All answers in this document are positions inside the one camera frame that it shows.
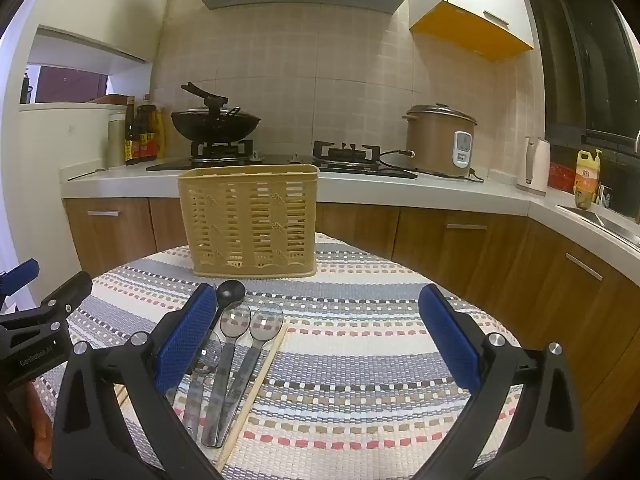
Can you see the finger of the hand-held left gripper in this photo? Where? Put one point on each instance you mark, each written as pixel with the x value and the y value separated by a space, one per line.
pixel 20 272
pixel 70 292

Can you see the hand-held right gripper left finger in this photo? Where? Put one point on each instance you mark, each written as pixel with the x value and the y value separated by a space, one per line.
pixel 185 342

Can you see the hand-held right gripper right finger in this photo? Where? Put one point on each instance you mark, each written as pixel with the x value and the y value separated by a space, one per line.
pixel 450 340

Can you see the clear bowl metal spoon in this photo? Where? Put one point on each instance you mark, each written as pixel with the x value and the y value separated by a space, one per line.
pixel 265 325
pixel 192 405
pixel 235 320

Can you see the black plastic spoon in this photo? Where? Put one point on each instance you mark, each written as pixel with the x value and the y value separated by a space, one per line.
pixel 230 291

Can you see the wooden chopstick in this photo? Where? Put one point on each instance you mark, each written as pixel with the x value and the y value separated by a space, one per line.
pixel 121 395
pixel 255 395

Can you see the yellow plastic utensil basket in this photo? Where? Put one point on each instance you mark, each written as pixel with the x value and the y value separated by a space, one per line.
pixel 250 220

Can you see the striped woven tablecloth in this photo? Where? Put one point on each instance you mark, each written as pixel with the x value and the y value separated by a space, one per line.
pixel 350 360

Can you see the white refrigerator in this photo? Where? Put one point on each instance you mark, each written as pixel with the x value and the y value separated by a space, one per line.
pixel 60 135

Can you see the white canister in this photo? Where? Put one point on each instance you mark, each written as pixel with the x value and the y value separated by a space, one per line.
pixel 116 140

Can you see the dark soy sauce bottle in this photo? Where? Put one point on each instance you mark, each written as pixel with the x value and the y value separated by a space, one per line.
pixel 131 135

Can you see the red label sauce bottle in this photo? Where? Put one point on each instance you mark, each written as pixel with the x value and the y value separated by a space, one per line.
pixel 146 135

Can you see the white electric kettle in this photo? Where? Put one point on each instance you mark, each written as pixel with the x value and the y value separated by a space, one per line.
pixel 537 165

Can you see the red container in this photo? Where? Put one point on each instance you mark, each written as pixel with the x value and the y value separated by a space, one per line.
pixel 560 177

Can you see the brown rice cooker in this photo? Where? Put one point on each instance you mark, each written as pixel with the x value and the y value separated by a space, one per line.
pixel 430 140

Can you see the steel sink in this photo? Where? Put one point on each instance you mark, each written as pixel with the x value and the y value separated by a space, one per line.
pixel 615 225

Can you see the black gas stove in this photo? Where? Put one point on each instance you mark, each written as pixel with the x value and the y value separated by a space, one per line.
pixel 280 158

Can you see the small cup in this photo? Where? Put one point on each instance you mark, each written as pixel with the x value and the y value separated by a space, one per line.
pixel 605 196

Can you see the yellow oil bottle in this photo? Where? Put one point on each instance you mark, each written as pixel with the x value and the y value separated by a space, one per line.
pixel 587 175

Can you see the black wok with lid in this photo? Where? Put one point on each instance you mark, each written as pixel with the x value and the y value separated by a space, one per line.
pixel 215 125

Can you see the dark window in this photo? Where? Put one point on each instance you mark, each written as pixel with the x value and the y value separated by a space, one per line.
pixel 590 60

